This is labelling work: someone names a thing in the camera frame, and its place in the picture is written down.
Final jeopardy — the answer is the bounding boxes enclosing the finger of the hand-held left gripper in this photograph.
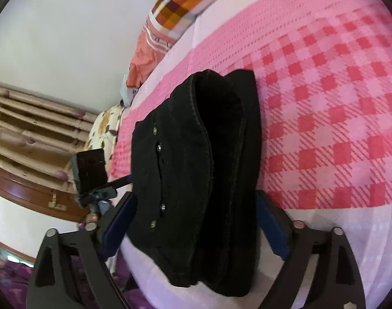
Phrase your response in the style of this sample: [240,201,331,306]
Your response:
[101,174,134,190]

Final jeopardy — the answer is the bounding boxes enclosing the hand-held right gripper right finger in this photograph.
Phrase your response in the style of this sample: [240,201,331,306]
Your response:
[254,190,366,309]

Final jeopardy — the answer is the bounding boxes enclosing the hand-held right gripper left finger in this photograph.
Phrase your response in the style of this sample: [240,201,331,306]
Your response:
[26,191,139,309]

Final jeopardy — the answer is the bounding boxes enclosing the black pants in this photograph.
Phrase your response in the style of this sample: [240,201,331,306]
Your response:
[131,68,263,298]

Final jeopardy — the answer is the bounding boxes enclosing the floral pillow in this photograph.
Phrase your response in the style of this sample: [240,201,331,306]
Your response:
[86,104,128,182]

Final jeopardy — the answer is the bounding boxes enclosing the brown wooden board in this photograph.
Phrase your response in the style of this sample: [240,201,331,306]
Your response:
[0,162,91,223]

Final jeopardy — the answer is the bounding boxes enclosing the beige patterned curtain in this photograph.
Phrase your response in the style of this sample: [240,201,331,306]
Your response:
[0,81,98,194]

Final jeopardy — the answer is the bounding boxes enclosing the white blue cloth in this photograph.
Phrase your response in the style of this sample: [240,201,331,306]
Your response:
[120,73,139,107]

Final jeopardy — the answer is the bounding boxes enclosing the purple patterned clothing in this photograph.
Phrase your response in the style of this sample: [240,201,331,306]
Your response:
[0,249,141,309]

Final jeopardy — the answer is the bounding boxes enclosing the orange checked pillow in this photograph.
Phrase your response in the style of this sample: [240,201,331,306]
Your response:
[127,0,248,90]

